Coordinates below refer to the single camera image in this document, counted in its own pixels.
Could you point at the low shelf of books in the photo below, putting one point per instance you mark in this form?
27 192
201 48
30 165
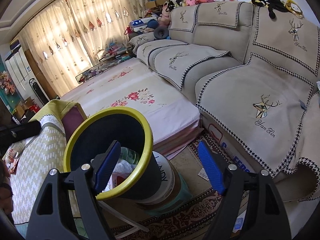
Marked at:
112 56

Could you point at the black tower fan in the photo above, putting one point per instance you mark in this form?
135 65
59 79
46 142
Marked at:
38 91

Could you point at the beige sofa with deer covers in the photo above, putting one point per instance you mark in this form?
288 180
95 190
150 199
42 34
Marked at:
254 80

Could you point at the black yellow plush toy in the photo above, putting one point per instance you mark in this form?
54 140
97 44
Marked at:
281 6

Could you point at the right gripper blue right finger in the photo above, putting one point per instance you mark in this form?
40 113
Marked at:
210 163

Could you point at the yellow rimmed dark trash bin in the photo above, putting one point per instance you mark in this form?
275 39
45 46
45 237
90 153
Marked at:
98 142

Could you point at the dark round cushion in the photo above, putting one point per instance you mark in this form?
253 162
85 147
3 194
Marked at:
161 33

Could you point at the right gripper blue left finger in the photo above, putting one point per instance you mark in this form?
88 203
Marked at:
103 166

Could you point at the artificial flower bouquet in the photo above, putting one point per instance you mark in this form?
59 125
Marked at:
6 83

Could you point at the white paint bucket stool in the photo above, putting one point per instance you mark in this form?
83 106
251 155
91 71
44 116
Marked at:
172 193

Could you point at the cream window curtains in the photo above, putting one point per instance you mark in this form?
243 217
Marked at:
69 36

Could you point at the chevron patterned table cloth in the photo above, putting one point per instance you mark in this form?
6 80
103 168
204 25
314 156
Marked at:
39 154

